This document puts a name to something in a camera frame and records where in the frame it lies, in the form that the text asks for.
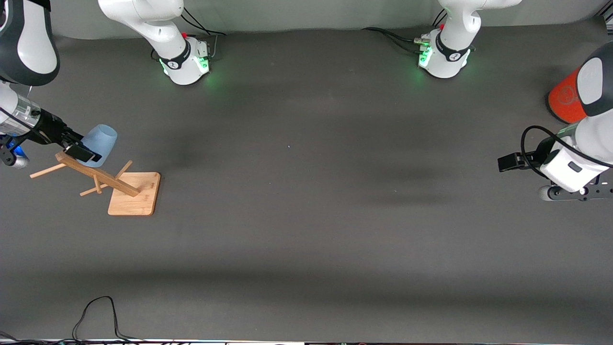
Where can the light blue plastic cup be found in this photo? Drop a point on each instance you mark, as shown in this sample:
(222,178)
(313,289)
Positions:
(103,139)

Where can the dark metal frame rail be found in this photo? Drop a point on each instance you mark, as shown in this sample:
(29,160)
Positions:
(609,19)

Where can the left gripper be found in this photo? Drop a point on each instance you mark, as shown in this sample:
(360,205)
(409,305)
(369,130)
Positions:
(540,151)

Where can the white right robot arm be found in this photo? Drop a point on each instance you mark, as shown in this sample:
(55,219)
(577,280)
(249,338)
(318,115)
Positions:
(167,28)

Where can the orange cylinder with grey lid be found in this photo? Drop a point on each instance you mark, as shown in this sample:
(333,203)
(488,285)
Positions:
(565,98)

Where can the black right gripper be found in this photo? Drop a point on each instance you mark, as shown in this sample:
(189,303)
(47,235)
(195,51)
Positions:
(49,129)

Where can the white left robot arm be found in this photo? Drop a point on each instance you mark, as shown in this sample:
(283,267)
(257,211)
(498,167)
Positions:
(455,33)

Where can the wooden cup rack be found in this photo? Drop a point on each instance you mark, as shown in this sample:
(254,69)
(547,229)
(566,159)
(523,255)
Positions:
(134,196)

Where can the dark grey table mat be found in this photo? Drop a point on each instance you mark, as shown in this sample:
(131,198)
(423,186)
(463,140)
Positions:
(306,239)

